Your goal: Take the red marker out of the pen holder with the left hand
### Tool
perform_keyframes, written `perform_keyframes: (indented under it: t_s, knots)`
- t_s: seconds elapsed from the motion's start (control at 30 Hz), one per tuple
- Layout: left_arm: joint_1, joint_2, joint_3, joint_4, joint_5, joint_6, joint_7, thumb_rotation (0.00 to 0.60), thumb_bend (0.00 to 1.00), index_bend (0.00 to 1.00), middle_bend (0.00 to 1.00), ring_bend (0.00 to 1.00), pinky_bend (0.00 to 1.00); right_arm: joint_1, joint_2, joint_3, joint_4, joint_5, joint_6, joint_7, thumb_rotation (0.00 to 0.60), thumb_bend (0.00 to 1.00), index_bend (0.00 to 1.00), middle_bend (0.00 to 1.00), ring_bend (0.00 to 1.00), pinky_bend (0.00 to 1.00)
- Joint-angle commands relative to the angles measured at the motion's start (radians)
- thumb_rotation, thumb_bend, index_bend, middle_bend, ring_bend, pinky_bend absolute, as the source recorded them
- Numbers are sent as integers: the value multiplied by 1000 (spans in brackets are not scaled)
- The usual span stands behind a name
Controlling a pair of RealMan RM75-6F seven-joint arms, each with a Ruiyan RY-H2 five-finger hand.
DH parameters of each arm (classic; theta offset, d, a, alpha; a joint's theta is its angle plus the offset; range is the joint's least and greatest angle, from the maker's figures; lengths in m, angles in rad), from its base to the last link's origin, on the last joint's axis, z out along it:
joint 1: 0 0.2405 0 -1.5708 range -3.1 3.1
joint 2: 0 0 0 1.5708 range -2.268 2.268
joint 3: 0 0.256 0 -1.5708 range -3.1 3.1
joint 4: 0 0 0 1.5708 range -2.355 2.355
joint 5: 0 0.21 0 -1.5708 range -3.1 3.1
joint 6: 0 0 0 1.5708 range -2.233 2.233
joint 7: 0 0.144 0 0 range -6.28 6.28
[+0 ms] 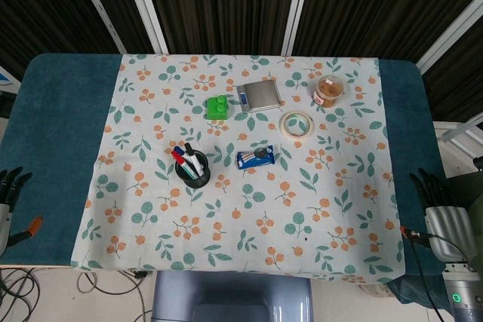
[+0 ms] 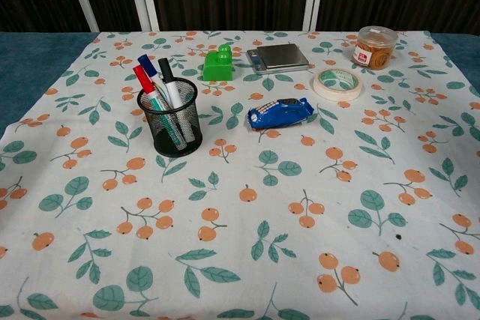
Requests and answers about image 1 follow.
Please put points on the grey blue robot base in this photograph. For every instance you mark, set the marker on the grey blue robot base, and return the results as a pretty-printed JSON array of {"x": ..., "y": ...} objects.
[{"x": 230, "y": 299}]

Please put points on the floral print tablecloth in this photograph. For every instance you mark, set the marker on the floral print tablecloth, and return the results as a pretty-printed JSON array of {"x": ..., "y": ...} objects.
[{"x": 241, "y": 194}]

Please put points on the orange tipped black clamp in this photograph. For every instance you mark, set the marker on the orange tipped black clamp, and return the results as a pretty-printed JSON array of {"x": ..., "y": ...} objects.
[
  {"x": 405, "y": 231},
  {"x": 35, "y": 224}
]

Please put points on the green toy building block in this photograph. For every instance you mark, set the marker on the green toy building block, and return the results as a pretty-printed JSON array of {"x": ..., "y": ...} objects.
[{"x": 218, "y": 108}]

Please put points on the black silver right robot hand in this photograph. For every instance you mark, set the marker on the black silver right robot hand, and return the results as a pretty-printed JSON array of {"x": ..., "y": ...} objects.
[{"x": 447, "y": 227}]

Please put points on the black-capped whiteboard marker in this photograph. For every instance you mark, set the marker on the black-capped whiteboard marker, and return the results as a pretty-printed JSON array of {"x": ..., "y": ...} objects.
[{"x": 188, "y": 148}]

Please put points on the silver digital pocket scale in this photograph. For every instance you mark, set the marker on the silver digital pocket scale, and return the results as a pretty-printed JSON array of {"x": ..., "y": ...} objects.
[{"x": 260, "y": 94}]

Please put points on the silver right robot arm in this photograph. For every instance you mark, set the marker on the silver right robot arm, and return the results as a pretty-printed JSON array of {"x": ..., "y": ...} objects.
[{"x": 466, "y": 299}]

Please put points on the black mesh pen holder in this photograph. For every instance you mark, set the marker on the black mesh pen holder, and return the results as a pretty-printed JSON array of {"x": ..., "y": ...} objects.
[{"x": 198, "y": 180}]

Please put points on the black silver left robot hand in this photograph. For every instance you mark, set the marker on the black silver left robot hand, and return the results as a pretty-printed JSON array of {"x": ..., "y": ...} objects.
[{"x": 11, "y": 182}]

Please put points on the blue cookie packet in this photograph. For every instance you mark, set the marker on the blue cookie packet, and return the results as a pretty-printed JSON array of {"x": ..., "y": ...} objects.
[{"x": 256, "y": 158}]

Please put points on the blue-capped whiteboard marker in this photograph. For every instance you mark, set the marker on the blue-capped whiteboard marker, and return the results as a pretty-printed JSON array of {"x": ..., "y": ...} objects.
[{"x": 180, "y": 149}]

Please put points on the clear jar of rubber bands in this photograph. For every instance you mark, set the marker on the clear jar of rubber bands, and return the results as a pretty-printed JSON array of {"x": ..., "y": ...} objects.
[{"x": 329, "y": 91}]

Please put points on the red cap marker pen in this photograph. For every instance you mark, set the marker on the red cap marker pen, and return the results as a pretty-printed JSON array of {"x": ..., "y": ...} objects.
[{"x": 177, "y": 157}]

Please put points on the beige masking tape roll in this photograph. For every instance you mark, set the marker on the beige masking tape roll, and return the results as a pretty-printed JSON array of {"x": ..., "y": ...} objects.
[{"x": 283, "y": 125}]

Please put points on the white partition frame post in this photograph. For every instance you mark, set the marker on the white partition frame post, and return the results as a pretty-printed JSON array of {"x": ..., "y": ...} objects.
[
  {"x": 147, "y": 9},
  {"x": 100, "y": 9},
  {"x": 298, "y": 5},
  {"x": 449, "y": 41}
]

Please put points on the white metal rack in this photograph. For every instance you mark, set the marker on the white metal rack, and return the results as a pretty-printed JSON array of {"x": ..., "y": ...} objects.
[{"x": 458, "y": 137}]

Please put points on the teal table cover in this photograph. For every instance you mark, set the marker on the teal table cover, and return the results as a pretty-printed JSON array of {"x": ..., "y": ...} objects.
[{"x": 53, "y": 141}]

